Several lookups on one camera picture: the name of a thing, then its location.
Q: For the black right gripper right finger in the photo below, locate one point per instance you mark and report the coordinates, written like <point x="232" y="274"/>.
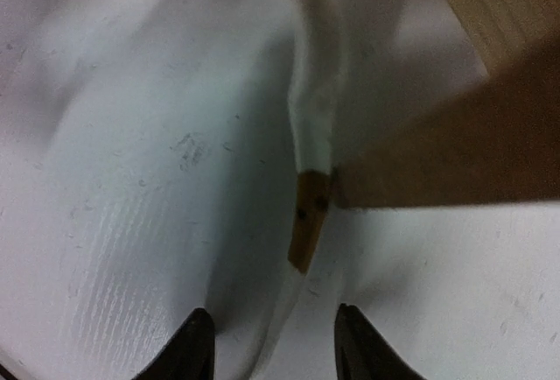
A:
<point x="361" y="352"/>

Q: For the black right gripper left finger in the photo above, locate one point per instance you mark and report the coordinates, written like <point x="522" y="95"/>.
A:
<point x="189" y="354"/>

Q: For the wooden pet bed frame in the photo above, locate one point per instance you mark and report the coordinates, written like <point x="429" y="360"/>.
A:
<point x="498" y="143"/>

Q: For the large bear print cushion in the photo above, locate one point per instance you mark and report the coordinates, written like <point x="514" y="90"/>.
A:
<point x="318" y="79"/>

